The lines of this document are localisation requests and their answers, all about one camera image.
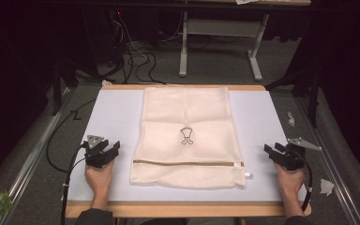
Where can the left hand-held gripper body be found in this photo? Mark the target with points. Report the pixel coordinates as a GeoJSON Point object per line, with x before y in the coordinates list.
{"type": "Point", "coordinates": [98, 156]}

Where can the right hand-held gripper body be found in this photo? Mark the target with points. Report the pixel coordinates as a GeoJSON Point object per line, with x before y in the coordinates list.
{"type": "Point", "coordinates": [292, 159]}

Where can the cream mesh laundry bag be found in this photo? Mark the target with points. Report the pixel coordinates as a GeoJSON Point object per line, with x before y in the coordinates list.
{"type": "Point", "coordinates": [187, 137]}

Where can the person's right hand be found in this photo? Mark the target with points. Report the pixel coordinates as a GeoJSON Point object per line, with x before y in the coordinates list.
{"type": "Point", "coordinates": [289, 182]}

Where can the person's left hand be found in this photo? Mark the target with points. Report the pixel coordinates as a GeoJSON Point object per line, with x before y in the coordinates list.
{"type": "Point", "coordinates": [99, 181]}

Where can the white table mat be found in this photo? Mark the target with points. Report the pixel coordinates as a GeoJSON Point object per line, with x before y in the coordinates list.
{"type": "Point", "coordinates": [256, 125]}

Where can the small crumpled paper scrap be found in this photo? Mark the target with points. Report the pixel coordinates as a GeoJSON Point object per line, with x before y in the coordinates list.
{"type": "Point", "coordinates": [291, 118]}

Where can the large crumpled paper scrap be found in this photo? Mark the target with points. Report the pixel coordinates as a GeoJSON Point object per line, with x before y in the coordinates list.
{"type": "Point", "coordinates": [326, 187]}

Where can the white scrap at table corner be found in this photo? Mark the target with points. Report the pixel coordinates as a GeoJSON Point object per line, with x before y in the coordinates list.
{"type": "Point", "coordinates": [106, 82]}

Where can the black stand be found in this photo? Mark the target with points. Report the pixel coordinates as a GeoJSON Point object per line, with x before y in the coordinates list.
{"type": "Point", "coordinates": [61, 84]}
{"type": "Point", "coordinates": [306, 90]}

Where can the white work board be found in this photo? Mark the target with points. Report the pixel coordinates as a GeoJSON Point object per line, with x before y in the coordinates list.
{"type": "Point", "coordinates": [184, 209]}

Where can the white paper sheet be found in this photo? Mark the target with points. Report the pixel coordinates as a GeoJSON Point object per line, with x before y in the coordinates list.
{"type": "Point", "coordinates": [247, 1]}

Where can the metal floor rail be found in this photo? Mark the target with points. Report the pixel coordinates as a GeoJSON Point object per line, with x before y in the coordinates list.
{"type": "Point", "coordinates": [34, 156]}
{"type": "Point", "coordinates": [328, 162]}

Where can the white metal desk frame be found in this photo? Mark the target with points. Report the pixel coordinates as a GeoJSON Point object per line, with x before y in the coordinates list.
{"type": "Point", "coordinates": [222, 28]}

